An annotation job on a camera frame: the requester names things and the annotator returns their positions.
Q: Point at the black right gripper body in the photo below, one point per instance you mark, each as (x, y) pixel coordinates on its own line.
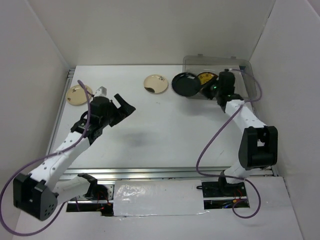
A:
(211, 89)

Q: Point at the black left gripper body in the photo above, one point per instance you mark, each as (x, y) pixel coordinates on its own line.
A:
(106, 120)

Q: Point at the cream plate with brown motifs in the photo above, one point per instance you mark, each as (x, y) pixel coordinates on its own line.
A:
(76, 96)

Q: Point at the black glossy plate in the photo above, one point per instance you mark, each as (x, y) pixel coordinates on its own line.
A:
(186, 84)

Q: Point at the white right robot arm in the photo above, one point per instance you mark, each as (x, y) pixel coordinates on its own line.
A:
(258, 147)

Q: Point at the cream plate with black patch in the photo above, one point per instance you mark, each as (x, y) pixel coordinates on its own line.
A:
(155, 84)

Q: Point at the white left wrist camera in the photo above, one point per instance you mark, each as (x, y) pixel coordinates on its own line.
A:
(100, 92)

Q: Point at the yellow patterned plate brown rim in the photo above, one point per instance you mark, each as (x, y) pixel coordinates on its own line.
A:
(205, 77)

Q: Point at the white foil-covered panel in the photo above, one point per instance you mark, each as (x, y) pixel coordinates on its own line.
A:
(157, 198)

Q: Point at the clear plastic bin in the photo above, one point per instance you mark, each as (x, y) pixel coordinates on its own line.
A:
(244, 83)

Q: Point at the aluminium front rail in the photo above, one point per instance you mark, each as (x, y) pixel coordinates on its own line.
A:
(134, 174)

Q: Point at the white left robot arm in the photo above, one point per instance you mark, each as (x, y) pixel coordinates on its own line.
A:
(39, 192)

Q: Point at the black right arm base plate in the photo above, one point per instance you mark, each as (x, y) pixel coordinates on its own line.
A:
(212, 190)

